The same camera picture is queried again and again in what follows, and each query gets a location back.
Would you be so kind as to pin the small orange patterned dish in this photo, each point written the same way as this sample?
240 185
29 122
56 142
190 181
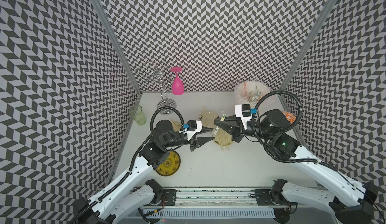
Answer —
289 116

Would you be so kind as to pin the cream plate left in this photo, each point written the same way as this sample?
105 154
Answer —
176 125

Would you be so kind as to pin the dark yellow patterned plate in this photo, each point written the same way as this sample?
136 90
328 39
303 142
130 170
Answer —
170 165

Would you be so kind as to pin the cream plate with dark mark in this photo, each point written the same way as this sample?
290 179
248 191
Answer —
211 117

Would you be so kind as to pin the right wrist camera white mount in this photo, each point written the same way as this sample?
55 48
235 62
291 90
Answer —
244 112

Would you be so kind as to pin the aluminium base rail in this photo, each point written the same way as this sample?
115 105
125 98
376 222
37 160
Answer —
157 204

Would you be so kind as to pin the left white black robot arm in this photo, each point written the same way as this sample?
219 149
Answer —
132 169

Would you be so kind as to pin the green translucent plastic cup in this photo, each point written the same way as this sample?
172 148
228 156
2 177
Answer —
136 112

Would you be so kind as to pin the cream plate centre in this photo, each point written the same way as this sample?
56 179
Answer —
222 138

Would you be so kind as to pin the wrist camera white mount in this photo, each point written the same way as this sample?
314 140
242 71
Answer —
191 128
244 112

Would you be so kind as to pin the pink plastic goblet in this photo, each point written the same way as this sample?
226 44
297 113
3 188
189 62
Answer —
177 86

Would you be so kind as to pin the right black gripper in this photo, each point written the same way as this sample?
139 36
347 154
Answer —
237 132

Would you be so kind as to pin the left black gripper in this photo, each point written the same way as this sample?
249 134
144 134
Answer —
199 142

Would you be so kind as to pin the metal wire cup rack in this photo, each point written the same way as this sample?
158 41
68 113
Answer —
156 75

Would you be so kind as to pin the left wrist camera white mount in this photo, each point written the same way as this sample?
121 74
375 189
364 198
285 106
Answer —
191 128

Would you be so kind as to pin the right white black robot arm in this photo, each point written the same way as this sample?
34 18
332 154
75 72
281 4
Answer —
351 201

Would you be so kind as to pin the white bin with plastic bag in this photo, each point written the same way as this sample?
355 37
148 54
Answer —
242 89

